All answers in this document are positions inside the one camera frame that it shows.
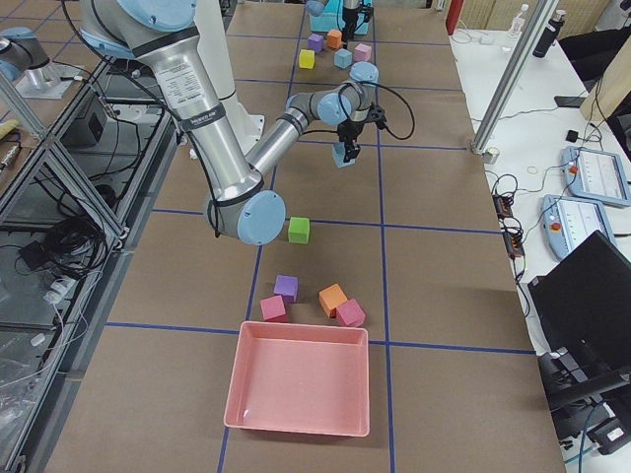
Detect black water bottle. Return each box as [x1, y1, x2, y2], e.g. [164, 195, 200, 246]
[532, 9, 567, 58]

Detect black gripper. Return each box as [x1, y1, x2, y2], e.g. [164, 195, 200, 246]
[337, 103, 386, 163]
[341, 0, 374, 41]

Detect teach pendant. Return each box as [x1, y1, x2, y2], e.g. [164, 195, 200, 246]
[541, 194, 616, 260]
[561, 146, 630, 207]

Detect light blue foam block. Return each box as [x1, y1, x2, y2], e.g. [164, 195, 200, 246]
[332, 142, 356, 169]
[333, 48, 353, 69]

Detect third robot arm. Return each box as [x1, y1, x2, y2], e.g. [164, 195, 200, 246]
[1, 27, 74, 100]

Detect light pink foam block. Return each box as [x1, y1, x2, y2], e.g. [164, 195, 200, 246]
[353, 43, 373, 62]

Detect green foam block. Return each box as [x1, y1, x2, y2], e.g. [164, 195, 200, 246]
[288, 216, 311, 244]

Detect crimson foam block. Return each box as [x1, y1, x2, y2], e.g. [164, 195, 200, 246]
[259, 295, 288, 323]

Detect orange foam block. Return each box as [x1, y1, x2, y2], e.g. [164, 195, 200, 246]
[318, 284, 348, 318]
[326, 29, 342, 50]

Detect aluminium frame post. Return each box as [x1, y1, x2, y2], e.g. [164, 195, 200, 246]
[469, 0, 558, 165]

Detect light blue plastic bin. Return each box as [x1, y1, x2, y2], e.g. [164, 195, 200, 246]
[308, 0, 371, 38]

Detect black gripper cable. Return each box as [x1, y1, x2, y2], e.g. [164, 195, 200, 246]
[300, 81, 416, 142]

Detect lower teach pendant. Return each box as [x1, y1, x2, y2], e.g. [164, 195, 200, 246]
[541, 194, 616, 260]

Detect purple foam block right side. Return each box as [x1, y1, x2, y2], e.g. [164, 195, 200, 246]
[273, 274, 299, 304]

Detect clear sanitizer bottle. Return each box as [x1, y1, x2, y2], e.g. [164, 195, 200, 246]
[507, 3, 529, 37]

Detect black laptop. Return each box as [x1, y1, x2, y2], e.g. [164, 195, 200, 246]
[526, 229, 631, 371]

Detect upper teach pendant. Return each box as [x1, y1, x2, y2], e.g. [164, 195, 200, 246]
[561, 146, 630, 207]

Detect purple foam block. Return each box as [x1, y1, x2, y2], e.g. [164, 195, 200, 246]
[307, 34, 324, 53]
[273, 274, 299, 304]

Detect magenta foam block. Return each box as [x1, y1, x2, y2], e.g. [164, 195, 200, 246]
[335, 299, 366, 327]

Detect pink plastic tray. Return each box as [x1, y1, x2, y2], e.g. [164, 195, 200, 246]
[224, 321, 370, 438]

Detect purple foam block left side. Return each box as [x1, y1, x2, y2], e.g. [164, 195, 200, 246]
[307, 34, 324, 53]

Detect yellow foam block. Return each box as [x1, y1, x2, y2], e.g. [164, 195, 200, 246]
[298, 49, 316, 70]

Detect orange foam block left side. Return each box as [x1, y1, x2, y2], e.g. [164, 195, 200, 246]
[326, 29, 342, 50]

